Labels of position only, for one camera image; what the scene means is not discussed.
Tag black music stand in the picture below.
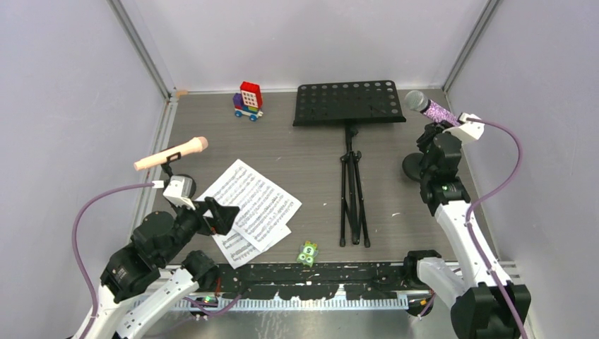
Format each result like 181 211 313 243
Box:
292 80 406 248

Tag black microphone stand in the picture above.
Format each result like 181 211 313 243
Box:
402 153 424 182
161 152 196 206

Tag green toy block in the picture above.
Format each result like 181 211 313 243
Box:
296 241 319 267

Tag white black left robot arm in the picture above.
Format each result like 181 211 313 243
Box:
71 194 240 338

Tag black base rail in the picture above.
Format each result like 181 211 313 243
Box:
197 262 429 301

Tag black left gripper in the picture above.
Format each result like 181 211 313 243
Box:
159 195 240 265

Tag sheet music page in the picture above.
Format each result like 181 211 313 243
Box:
199 159 302 251
212 225 291 269

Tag colourful toy block truck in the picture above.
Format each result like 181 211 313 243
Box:
232 81 263 121

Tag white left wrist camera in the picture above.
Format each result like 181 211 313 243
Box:
152 174 196 210

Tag beige microphone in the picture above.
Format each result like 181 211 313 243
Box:
134 136 208 171

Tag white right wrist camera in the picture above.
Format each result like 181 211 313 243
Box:
445 112 485 144

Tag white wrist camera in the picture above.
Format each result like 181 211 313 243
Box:
152 174 196 210
445 112 485 144

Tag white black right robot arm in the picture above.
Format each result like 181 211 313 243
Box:
402 117 531 338

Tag purple glitter microphone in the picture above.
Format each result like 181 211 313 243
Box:
405 90 461 126

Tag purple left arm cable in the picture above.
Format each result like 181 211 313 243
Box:
71 181 244 339

